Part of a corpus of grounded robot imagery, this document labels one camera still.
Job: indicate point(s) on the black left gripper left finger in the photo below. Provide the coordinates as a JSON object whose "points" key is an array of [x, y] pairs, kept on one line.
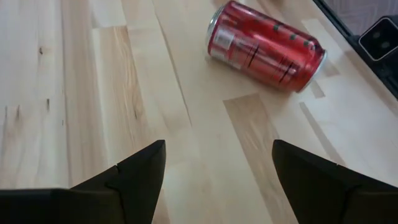
{"points": [[93, 202]]}

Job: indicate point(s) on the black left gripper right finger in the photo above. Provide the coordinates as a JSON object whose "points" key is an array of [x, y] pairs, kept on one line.
{"points": [[335, 199]]}

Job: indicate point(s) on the red Coca-Cola can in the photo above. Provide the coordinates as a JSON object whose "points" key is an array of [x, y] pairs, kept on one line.
{"points": [[264, 53]]}

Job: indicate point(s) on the black plate with pale edge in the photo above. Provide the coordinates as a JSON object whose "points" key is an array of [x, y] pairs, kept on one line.
{"points": [[379, 39]]}

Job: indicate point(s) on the black aluminium table frame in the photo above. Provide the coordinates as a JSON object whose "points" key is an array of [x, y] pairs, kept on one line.
{"points": [[390, 79]]}

